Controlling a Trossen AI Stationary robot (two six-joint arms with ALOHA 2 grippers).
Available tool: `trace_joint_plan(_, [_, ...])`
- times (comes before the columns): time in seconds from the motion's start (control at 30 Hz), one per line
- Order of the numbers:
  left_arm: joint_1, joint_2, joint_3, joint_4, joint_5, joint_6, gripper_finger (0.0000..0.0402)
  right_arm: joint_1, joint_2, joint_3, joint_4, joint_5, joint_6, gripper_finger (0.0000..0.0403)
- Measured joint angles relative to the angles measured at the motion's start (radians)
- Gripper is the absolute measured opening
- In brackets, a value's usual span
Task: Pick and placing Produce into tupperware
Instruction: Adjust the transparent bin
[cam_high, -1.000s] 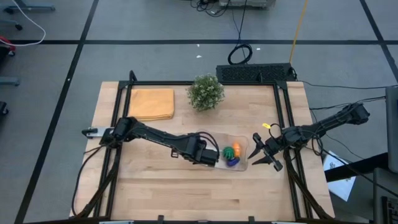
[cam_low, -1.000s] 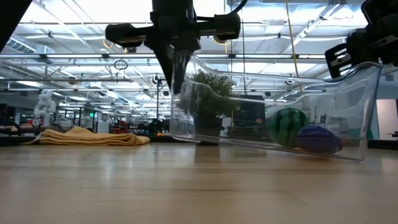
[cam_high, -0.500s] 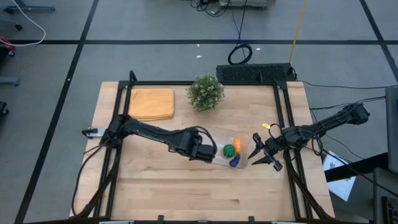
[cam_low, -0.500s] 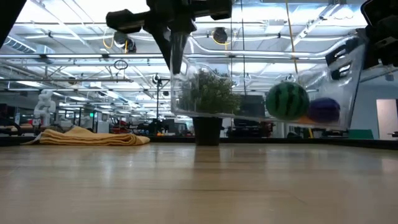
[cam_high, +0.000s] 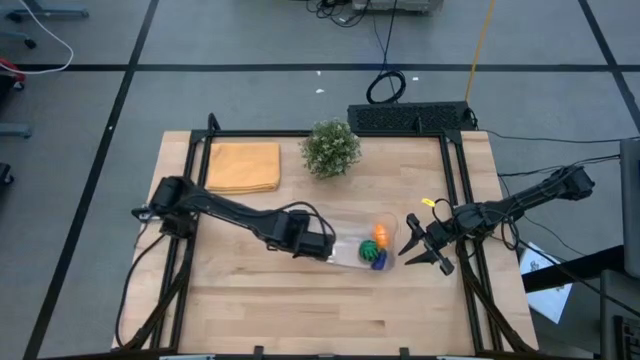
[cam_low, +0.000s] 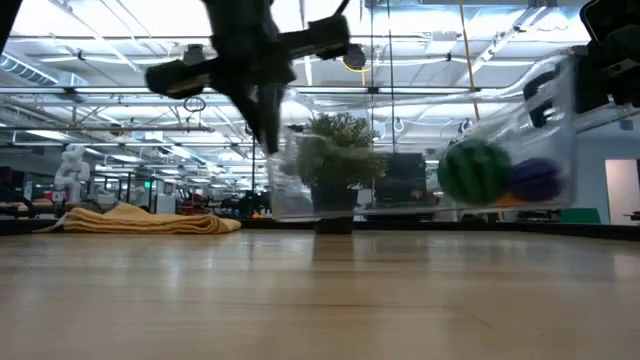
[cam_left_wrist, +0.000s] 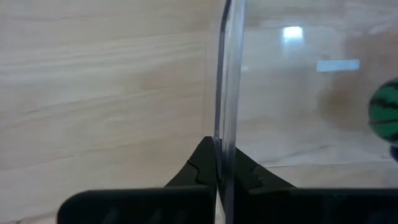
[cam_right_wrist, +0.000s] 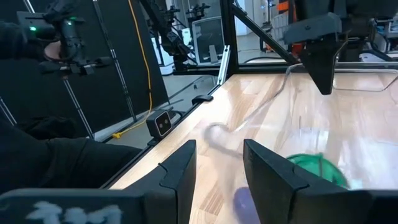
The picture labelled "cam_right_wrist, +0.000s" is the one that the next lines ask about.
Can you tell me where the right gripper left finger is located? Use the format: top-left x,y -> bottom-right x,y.
0,139 -> 198,224

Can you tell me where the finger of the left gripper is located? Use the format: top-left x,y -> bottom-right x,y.
299,32 -> 345,96

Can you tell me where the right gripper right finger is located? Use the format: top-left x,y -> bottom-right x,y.
243,138 -> 398,224

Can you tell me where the purple toy eggplant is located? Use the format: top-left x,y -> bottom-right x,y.
233,185 -> 261,224

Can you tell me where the green toy watermelon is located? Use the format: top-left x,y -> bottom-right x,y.
285,152 -> 349,190

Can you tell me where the clear plastic container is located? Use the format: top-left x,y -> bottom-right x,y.
203,62 -> 398,224

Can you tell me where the black table clamp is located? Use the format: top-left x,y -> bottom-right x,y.
191,94 -> 215,106

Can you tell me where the white aluminium strip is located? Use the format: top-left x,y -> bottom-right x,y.
216,44 -> 231,86

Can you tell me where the thin metal stand rod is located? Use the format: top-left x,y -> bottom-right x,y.
92,0 -> 138,122
62,77 -> 96,140

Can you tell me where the grey framed monitor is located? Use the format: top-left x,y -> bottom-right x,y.
190,16 -> 226,65

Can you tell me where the person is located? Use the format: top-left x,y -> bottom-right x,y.
0,20 -> 144,195

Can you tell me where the black partition panel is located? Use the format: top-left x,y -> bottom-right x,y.
0,0 -> 170,141

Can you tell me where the person's hand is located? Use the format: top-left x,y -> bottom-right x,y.
42,39 -> 64,62

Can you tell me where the small grey depth camera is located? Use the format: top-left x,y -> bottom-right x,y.
145,108 -> 174,140

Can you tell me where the black aluminium frame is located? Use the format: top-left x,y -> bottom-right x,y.
99,0 -> 398,191

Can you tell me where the yellow cable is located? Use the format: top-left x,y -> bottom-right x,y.
111,0 -> 154,140

